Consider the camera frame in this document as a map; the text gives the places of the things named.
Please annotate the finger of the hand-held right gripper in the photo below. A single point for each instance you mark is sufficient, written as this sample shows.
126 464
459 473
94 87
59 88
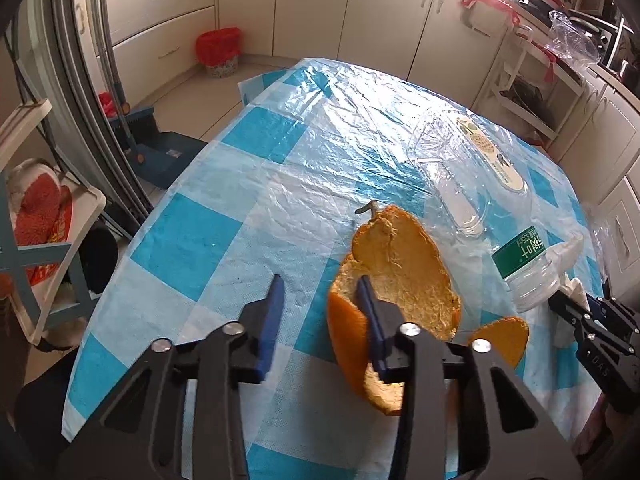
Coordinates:
600 302
567 310

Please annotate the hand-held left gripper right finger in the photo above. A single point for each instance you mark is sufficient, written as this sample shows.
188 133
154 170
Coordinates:
370 320

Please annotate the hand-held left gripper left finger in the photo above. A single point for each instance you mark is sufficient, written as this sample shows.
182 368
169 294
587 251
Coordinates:
270 320

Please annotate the white tissue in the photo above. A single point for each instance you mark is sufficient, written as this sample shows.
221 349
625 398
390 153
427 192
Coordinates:
575 286

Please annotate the large orange peel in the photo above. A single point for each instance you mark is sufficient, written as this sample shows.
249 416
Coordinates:
415 270

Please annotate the red trash bin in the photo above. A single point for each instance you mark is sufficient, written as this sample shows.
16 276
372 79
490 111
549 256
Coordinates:
220 52

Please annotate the green label plastic bottle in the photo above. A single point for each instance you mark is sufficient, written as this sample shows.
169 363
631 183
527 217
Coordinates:
522 255

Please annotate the small orange peel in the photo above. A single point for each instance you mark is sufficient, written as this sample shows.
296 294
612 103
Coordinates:
500 335

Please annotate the blue checkered plastic tablecloth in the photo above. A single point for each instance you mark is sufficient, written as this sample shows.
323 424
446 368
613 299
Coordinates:
250 185

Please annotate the white drawer cabinet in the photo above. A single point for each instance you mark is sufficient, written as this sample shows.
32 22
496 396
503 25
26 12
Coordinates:
610 160

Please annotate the crushed clear plastic bottle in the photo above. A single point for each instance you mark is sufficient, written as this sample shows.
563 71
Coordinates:
450 195

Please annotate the blue dustpan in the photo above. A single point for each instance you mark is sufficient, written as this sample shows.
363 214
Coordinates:
170 155

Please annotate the black bag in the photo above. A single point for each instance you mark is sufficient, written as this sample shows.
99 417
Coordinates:
532 100

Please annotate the white folding stool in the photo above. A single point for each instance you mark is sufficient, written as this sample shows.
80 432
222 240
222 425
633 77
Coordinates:
85 200

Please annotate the blue broom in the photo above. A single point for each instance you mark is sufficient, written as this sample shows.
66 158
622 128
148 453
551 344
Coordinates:
142 122

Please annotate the white storage cart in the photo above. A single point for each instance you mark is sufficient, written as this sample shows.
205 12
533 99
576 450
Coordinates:
520 55

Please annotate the red fluffy cloth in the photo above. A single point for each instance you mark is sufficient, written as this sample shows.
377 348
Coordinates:
40 200

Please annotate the clear plastic bag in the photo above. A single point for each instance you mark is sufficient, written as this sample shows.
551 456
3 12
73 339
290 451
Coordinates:
570 35

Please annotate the cream kitchen cabinets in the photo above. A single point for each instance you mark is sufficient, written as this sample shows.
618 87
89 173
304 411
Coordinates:
325 10

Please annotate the red plastic bag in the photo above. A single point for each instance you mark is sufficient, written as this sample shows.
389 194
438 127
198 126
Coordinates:
487 2

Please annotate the grey sliding door frame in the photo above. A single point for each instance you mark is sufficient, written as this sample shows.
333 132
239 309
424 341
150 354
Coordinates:
75 85

